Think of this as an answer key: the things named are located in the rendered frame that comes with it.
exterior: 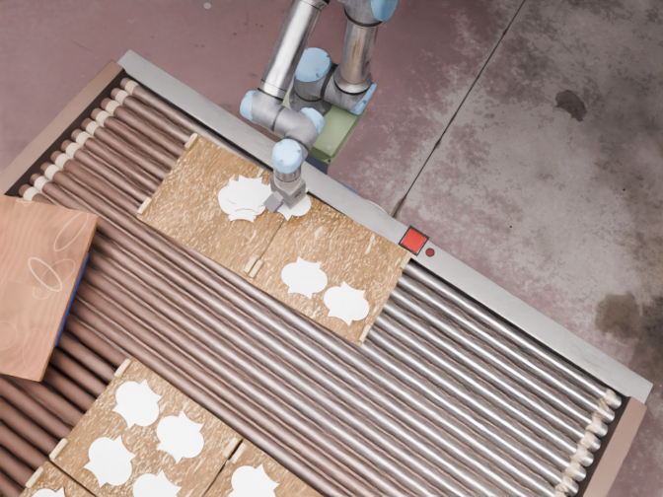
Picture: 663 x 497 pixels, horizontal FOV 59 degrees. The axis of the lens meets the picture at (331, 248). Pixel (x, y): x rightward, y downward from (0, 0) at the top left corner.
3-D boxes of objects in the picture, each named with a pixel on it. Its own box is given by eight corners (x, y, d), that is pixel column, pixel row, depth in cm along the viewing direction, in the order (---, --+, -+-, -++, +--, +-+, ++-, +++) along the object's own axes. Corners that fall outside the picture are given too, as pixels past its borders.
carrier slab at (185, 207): (196, 135, 201) (196, 133, 199) (302, 191, 197) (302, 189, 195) (137, 219, 190) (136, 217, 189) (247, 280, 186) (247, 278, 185)
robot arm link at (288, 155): (309, 143, 150) (293, 171, 148) (308, 163, 161) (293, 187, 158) (281, 130, 151) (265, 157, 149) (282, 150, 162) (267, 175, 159)
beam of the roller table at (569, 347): (133, 58, 216) (129, 48, 210) (643, 386, 189) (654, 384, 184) (118, 74, 214) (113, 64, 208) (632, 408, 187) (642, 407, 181)
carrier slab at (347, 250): (304, 193, 196) (304, 191, 195) (412, 254, 192) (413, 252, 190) (247, 281, 186) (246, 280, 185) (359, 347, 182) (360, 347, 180)
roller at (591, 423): (111, 102, 208) (108, 94, 203) (603, 425, 183) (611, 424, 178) (102, 111, 207) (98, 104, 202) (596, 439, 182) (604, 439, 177)
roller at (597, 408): (120, 91, 209) (116, 83, 205) (610, 411, 184) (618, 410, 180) (111, 101, 208) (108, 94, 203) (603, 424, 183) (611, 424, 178)
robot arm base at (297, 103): (298, 75, 207) (298, 58, 198) (338, 90, 206) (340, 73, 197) (282, 110, 202) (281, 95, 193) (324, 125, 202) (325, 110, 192)
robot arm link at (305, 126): (290, 96, 156) (269, 128, 153) (328, 113, 155) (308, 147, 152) (290, 111, 164) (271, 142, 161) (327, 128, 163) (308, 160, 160)
